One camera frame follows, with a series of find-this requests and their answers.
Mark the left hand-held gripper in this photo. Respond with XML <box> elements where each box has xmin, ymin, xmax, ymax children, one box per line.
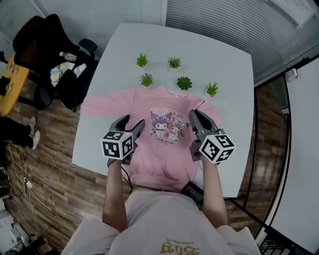
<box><xmin>100</xmin><ymin>114</ymin><xmax>146</xmax><ymax>165</ymax></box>

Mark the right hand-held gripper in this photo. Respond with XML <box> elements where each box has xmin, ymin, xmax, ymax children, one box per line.
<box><xmin>188</xmin><ymin>109</ymin><xmax>236</xmax><ymax>165</ymax></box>

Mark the pink cartoon print sweatshirt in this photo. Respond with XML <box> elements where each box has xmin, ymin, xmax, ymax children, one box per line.
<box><xmin>81</xmin><ymin>85</ymin><xmax>222</xmax><ymax>194</ymax></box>

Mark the person's right forearm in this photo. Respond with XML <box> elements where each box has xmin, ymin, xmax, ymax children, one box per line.
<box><xmin>200</xmin><ymin>159</ymin><xmax>229</xmax><ymax>234</ymax></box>

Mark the person's left forearm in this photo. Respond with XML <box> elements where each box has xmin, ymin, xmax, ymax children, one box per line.
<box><xmin>102</xmin><ymin>159</ymin><xmax>133</xmax><ymax>234</ymax></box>

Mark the person's white t-shirt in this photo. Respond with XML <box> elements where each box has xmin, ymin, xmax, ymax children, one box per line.
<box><xmin>61</xmin><ymin>188</ymin><xmax>261</xmax><ymax>255</ymax></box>

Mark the tall spiky potted plant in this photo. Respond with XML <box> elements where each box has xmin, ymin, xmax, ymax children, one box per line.
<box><xmin>205</xmin><ymin>81</ymin><xmax>220</xmax><ymax>99</ymax></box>

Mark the dark green succulent plant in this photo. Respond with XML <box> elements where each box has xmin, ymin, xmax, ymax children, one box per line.
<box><xmin>176</xmin><ymin>76</ymin><xmax>193</xmax><ymax>91</ymax></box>

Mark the spiky green potted plant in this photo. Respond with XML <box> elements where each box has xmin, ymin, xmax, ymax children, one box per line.
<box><xmin>136</xmin><ymin>52</ymin><xmax>149</xmax><ymax>68</ymax></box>
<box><xmin>139</xmin><ymin>73</ymin><xmax>155</xmax><ymax>89</ymax></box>

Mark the bushy green potted plant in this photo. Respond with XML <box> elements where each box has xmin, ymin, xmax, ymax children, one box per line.
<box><xmin>167</xmin><ymin>56</ymin><xmax>182</xmax><ymax>70</ymax></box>

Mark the black waist battery pack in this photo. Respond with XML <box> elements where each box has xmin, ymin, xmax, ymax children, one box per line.
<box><xmin>180</xmin><ymin>181</ymin><xmax>205</xmax><ymax>207</ymax></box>

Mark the small iridescent cloth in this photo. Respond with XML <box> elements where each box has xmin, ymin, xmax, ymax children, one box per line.
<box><xmin>73</xmin><ymin>63</ymin><xmax>87</xmax><ymax>78</ymax></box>

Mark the black metal whiteboard stand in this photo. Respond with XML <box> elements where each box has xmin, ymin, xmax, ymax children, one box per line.
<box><xmin>224</xmin><ymin>69</ymin><xmax>292</xmax><ymax>240</ymax></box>

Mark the large iridescent cloth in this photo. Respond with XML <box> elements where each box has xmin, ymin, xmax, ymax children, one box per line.
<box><xmin>49</xmin><ymin>61</ymin><xmax>75</xmax><ymax>87</ymax></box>

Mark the clear plastic water bottle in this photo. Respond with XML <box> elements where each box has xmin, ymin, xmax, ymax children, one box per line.
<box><xmin>59</xmin><ymin>51</ymin><xmax>77</xmax><ymax>61</ymax></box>

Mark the large whiteboard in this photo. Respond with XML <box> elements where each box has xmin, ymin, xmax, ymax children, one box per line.
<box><xmin>270</xmin><ymin>57</ymin><xmax>319</xmax><ymax>250</ymax></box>

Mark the yellow wooden round table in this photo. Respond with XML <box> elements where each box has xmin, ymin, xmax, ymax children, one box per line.
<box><xmin>0</xmin><ymin>55</ymin><xmax>30</xmax><ymax>117</ymax></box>

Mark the black office chair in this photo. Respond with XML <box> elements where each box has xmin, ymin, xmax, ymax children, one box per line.
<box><xmin>12</xmin><ymin>14</ymin><xmax>99</xmax><ymax>113</ymax></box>

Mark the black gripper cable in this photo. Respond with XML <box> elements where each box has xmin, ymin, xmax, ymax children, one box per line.
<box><xmin>107</xmin><ymin>159</ymin><xmax>134</xmax><ymax>190</ymax></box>

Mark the white wall box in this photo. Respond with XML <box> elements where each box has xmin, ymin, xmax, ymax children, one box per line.
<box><xmin>286</xmin><ymin>68</ymin><xmax>299</xmax><ymax>82</ymax></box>

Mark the black floor cable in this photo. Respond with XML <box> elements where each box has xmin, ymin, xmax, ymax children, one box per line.
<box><xmin>6</xmin><ymin>144</ymin><xmax>28</xmax><ymax>180</ymax></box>

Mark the white cable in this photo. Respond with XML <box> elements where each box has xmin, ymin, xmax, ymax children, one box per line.
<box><xmin>24</xmin><ymin>184</ymin><xmax>75</xmax><ymax>235</ymax></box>

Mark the black picture frame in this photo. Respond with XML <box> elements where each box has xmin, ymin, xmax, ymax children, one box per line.
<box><xmin>0</xmin><ymin>77</ymin><xmax>11</xmax><ymax>97</ymax></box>

